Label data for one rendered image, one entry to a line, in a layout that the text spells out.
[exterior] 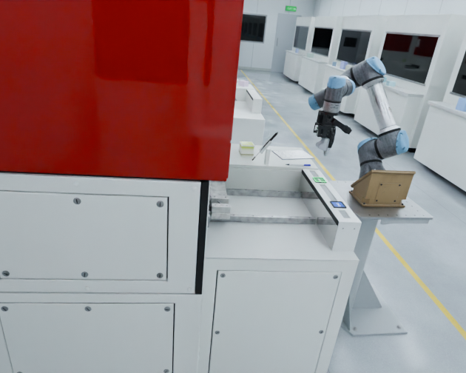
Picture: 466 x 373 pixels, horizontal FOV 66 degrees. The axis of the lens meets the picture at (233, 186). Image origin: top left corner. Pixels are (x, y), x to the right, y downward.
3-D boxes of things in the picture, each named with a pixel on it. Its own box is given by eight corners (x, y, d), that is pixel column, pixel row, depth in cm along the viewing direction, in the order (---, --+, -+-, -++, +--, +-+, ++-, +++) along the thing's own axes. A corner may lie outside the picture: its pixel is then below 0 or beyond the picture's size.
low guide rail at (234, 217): (207, 220, 159) (207, 214, 158) (206, 218, 161) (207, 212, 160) (315, 224, 165) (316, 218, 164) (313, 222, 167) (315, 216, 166)
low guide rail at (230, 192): (206, 194, 184) (206, 189, 183) (206, 192, 186) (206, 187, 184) (299, 197, 190) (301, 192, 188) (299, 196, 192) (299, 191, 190)
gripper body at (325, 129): (312, 133, 171) (317, 108, 166) (330, 135, 172) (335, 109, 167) (317, 138, 164) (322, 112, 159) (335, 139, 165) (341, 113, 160)
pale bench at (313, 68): (312, 97, 963) (327, 15, 880) (296, 86, 1126) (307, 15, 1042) (350, 100, 976) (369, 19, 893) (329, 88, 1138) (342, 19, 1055)
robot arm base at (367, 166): (379, 185, 203) (376, 169, 206) (394, 175, 189) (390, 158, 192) (353, 184, 200) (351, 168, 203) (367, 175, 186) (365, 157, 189)
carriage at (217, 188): (211, 219, 155) (211, 213, 154) (208, 183, 188) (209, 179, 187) (229, 220, 156) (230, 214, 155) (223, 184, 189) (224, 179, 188)
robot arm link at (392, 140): (387, 158, 199) (356, 67, 204) (414, 150, 189) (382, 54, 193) (379, 160, 191) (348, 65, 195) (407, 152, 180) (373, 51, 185)
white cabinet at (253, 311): (192, 401, 169) (202, 259, 135) (194, 271, 256) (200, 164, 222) (323, 397, 176) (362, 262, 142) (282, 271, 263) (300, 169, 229)
